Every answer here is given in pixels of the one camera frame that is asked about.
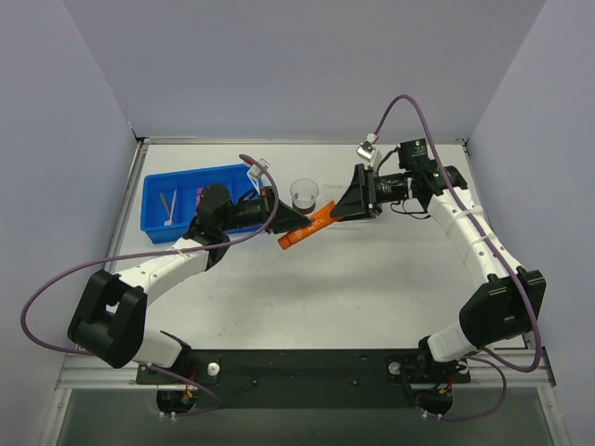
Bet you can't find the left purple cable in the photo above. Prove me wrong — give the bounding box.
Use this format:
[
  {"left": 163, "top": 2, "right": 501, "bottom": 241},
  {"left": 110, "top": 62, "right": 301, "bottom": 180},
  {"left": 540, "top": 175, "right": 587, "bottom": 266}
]
[{"left": 20, "top": 153, "right": 280, "bottom": 417}]

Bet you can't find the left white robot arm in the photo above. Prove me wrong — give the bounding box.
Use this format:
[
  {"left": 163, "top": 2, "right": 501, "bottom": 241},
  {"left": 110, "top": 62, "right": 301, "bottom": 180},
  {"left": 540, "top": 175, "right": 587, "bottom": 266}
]
[{"left": 67, "top": 183, "right": 310, "bottom": 383}]

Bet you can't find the clear blue-tinted cup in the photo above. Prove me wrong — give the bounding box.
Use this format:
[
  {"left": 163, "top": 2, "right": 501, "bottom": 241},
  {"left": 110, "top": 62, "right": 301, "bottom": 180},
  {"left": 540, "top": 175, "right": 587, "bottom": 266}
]
[{"left": 290, "top": 178, "right": 319, "bottom": 215}]

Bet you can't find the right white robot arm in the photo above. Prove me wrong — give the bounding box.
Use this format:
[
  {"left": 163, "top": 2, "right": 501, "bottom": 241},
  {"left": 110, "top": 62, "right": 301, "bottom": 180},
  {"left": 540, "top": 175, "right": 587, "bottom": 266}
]
[{"left": 331, "top": 134, "right": 546, "bottom": 365}]

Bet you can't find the purple cable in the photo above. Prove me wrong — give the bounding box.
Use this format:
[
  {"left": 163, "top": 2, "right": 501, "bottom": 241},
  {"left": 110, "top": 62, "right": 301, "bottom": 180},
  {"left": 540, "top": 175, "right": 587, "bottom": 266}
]
[
  {"left": 374, "top": 94, "right": 544, "bottom": 422},
  {"left": 20, "top": 153, "right": 280, "bottom": 417}
]

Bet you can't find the blue plastic bin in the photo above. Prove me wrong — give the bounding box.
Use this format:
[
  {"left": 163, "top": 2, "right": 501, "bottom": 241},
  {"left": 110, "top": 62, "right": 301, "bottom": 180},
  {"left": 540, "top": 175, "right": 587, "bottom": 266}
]
[{"left": 140, "top": 164, "right": 253, "bottom": 244}]

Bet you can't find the pink toothpaste tube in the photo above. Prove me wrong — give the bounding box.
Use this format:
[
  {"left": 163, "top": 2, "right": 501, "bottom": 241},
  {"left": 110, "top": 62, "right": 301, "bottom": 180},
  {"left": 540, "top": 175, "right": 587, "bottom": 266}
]
[{"left": 194, "top": 188, "right": 203, "bottom": 211}]

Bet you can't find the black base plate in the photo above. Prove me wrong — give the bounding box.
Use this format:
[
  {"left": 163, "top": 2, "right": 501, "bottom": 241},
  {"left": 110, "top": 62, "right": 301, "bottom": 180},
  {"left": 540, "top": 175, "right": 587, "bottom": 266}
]
[{"left": 136, "top": 348, "right": 470, "bottom": 411}]

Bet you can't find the clear textured oval tray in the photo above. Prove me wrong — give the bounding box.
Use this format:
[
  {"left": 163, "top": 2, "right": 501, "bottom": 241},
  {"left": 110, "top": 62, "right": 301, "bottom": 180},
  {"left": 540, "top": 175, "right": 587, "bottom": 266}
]
[{"left": 305, "top": 190, "right": 375, "bottom": 227}]

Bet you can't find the white toothbrush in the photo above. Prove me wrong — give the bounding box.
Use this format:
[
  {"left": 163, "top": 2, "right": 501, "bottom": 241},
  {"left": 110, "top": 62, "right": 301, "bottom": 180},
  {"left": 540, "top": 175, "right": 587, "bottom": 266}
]
[{"left": 164, "top": 191, "right": 177, "bottom": 227}]

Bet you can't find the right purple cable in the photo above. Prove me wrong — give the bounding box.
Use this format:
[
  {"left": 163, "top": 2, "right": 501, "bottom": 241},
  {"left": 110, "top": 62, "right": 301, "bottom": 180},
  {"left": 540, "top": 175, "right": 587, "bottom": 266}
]
[{"left": 374, "top": 94, "right": 544, "bottom": 422}]

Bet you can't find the clear acrylic toothbrush holder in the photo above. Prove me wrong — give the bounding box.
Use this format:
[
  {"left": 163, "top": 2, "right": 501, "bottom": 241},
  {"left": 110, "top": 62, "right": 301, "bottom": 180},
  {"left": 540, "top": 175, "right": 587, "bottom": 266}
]
[{"left": 321, "top": 184, "right": 369, "bottom": 220}]

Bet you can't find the orange toothpaste tube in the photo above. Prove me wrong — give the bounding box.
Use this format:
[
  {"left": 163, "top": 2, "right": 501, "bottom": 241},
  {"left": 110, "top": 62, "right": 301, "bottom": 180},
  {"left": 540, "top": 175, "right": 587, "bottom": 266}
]
[{"left": 277, "top": 200, "right": 337, "bottom": 251}]

